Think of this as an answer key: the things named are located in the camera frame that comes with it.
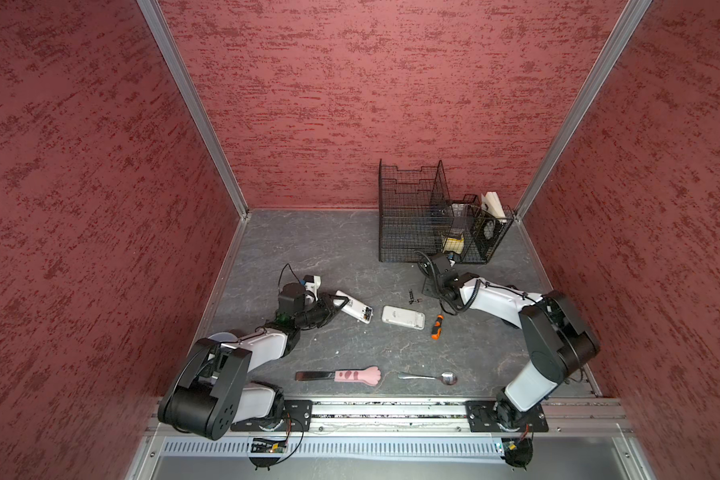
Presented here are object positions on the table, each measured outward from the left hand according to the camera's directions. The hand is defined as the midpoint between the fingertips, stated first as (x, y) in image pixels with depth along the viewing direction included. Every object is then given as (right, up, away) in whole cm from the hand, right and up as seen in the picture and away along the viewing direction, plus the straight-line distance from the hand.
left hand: (349, 305), depth 86 cm
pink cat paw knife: (+6, -17, -7) cm, 20 cm away
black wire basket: (+26, +29, +35) cm, 53 cm away
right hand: (+26, +3, +9) cm, 28 cm away
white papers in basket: (+47, +32, +11) cm, 58 cm away
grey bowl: (-34, -7, -6) cm, 35 cm away
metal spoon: (+27, -18, -7) cm, 34 cm away
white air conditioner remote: (+2, -1, 0) cm, 2 cm away
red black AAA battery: (+20, 0, +11) cm, 23 cm away
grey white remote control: (+16, -5, +6) cm, 18 cm away
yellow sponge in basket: (+38, +18, +22) cm, 47 cm away
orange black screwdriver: (+27, -8, +1) cm, 28 cm away
